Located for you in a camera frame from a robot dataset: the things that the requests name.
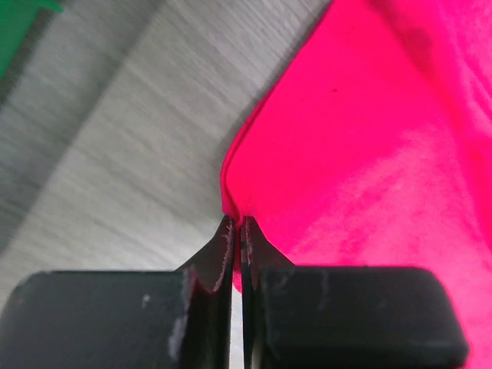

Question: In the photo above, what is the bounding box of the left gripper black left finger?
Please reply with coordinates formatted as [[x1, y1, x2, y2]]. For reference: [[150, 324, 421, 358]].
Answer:
[[1, 217, 234, 368]]

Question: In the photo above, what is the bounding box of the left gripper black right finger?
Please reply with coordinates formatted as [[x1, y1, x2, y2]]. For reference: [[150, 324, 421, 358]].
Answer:
[[240, 217, 470, 368]]

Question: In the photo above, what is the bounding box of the green plastic basket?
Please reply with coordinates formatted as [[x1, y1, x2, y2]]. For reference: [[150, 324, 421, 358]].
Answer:
[[1, 0, 64, 84]]

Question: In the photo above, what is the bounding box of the red t shirt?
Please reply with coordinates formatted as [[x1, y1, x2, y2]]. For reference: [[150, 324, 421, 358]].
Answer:
[[221, 1, 491, 368]]

